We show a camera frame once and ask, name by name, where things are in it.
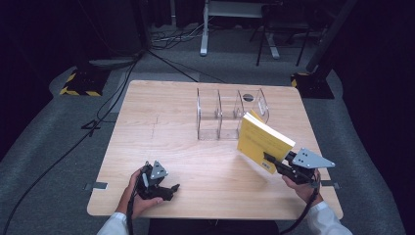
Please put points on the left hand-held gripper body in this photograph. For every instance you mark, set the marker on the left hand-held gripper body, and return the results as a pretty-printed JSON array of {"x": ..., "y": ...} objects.
[{"x": 150, "y": 186}]

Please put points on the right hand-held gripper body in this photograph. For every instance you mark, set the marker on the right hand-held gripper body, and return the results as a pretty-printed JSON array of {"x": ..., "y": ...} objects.
[{"x": 305, "y": 163}]

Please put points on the yellow book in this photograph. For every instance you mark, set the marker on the yellow book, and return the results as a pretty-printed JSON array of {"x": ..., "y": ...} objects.
[{"x": 257, "y": 140}]

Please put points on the clear acrylic file rack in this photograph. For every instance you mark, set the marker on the clear acrylic file rack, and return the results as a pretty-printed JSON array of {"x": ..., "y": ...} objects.
[{"x": 215, "y": 117}]

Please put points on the person's left hand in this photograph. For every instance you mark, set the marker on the person's left hand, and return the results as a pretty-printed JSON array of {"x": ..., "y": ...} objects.
[{"x": 130, "y": 204}]

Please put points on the person's right hand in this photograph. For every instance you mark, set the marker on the person's right hand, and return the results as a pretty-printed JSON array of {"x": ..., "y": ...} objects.
[{"x": 306, "y": 194}]

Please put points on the grey floor tape strip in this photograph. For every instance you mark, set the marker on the grey floor tape strip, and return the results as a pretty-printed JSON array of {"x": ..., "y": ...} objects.
[
  {"x": 331, "y": 184},
  {"x": 98, "y": 186}
]

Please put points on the round black table grommet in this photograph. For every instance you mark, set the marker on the round black table grommet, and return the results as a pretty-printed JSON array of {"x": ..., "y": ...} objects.
[{"x": 248, "y": 97}]

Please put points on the hazard-striped black stand base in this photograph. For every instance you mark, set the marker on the hazard-striped black stand base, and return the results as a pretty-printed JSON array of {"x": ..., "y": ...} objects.
[
  {"x": 313, "y": 86},
  {"x": 84, "y": 83}
]

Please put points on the grey metal stand pole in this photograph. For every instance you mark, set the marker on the grey metal stand pole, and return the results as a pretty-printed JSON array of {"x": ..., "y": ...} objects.
[{"x": 329, "y": 36}]

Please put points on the black chair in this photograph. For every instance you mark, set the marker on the black chair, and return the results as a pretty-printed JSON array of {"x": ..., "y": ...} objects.
[{"x": 277, "y": 23}]

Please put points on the white desk frame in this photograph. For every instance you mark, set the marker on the white desk frame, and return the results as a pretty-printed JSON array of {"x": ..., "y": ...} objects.
[{"x": 204, "y": 32}]

